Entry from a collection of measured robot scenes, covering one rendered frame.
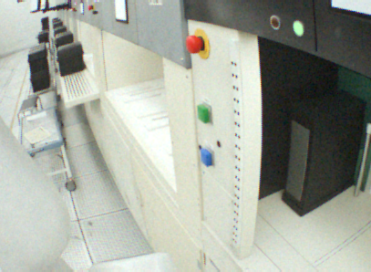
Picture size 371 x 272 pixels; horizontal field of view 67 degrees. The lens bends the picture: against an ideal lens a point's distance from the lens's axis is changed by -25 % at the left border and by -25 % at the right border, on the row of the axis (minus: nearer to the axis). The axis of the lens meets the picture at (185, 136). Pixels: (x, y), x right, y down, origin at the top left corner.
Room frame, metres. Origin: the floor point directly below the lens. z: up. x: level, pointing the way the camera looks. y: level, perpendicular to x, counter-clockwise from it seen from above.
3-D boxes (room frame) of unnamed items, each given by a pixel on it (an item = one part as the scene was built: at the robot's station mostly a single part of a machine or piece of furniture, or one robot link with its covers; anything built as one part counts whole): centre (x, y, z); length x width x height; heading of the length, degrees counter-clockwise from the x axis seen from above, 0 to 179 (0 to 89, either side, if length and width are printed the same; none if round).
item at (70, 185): (2.52, 1.27, 0.24); 0.97 x 0.52 x 0.48; 24
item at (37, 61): (3.80, 1.75, 0.85); 0.30 x 0.28 x 0.26; 20
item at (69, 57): (2.93, 0.98, 0.93); 0.30 x 0.28 x 0.26; 18
